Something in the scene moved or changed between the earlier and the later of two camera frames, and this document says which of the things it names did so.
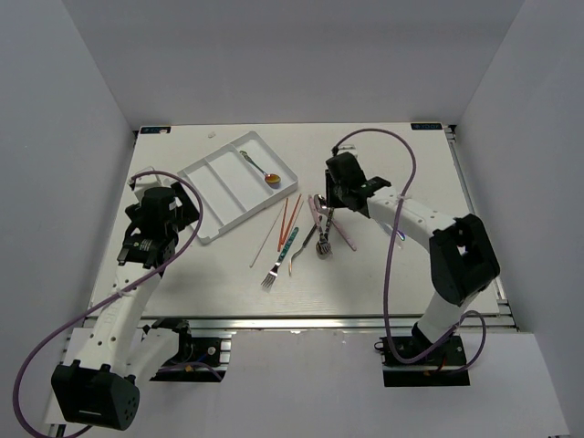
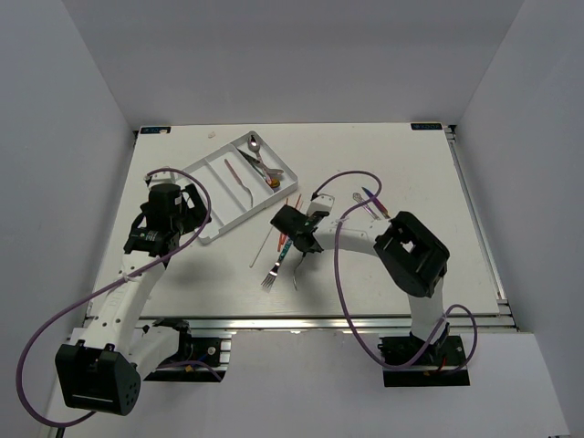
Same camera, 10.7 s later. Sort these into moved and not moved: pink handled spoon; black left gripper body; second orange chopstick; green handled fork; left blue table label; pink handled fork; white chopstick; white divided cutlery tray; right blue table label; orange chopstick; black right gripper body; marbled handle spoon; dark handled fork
Moved: black right gripper body; marbled handle spoon; pink handled spoon; dark handled fork; pink handled fork
Not moved: white chopstick; green handled fork; left blue table label; white divided cutlery tray; second orange chopstick; black left gripper body; orange chopstick; right blue table label
